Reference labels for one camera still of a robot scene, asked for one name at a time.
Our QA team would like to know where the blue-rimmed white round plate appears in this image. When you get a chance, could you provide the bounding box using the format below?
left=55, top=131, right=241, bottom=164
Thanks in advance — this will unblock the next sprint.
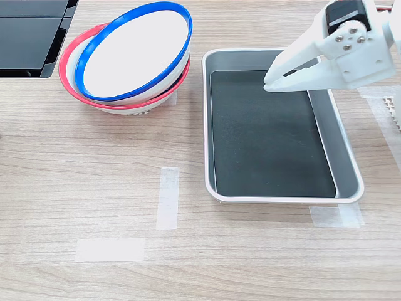
left=74, top=1, right=193, bottom=106

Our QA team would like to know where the steel rectangular tray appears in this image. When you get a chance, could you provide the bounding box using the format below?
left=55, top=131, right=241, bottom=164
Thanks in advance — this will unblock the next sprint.
left=202, top=47, right=365, bottom=204

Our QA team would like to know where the black tray mat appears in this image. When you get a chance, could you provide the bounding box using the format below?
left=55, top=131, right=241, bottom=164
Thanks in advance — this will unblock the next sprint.
left=209, top=70, right=337, bottom=198

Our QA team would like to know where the clear tape strip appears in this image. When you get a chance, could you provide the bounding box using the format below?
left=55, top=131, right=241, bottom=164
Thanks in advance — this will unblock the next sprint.
left=308, top=203, right=366, bottom=228
left=74, top=238, right=146, bottom=263
left=155, top=167, right=180, bottom=231

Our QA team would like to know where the red-rimmed white round plate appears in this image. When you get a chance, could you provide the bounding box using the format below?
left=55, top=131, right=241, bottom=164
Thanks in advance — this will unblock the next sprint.
left=58, top=22, right=191, bottom=116

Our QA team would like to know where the black plastic case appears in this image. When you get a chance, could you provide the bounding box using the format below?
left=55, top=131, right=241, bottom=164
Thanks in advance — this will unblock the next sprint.
left=0, top=0, right=79, bottom=78

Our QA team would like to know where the pale perforated base plate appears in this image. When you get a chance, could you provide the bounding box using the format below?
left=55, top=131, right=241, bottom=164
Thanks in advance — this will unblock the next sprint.
left=382, top=95, right=401, bottom=131

